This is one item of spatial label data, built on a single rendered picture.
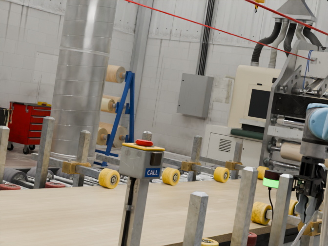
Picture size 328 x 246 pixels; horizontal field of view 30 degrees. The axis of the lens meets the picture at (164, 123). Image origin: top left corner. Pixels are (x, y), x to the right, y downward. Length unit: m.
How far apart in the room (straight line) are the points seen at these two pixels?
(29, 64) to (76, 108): 5.18
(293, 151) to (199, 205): 3.01
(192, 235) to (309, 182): 0.50
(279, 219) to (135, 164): 0.80
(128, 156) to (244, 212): 0.55
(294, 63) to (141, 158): 3.63
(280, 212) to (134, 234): 0.75
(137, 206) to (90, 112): 4.46
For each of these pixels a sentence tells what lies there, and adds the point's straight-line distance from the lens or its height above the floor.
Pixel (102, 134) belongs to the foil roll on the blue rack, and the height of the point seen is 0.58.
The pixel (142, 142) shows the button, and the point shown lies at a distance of 1.35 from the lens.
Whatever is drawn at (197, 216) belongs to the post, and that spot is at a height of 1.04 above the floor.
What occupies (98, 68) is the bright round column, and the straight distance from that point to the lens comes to 5.81.
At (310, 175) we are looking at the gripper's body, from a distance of 1.96.
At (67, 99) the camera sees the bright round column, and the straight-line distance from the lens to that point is 5.77.
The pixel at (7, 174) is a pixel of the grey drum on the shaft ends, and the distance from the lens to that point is 3.07.
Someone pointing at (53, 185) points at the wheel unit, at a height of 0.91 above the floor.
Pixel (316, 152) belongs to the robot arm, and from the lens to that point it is 1.95.
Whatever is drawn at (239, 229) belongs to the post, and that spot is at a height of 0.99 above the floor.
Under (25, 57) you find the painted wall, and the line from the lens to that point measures 10.80.
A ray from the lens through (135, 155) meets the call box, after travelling 1.34.
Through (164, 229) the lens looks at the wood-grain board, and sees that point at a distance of 2.03.
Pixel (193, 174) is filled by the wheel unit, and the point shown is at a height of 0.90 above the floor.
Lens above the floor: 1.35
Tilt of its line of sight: 3 degrees down
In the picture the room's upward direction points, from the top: 9 degrees clockwise
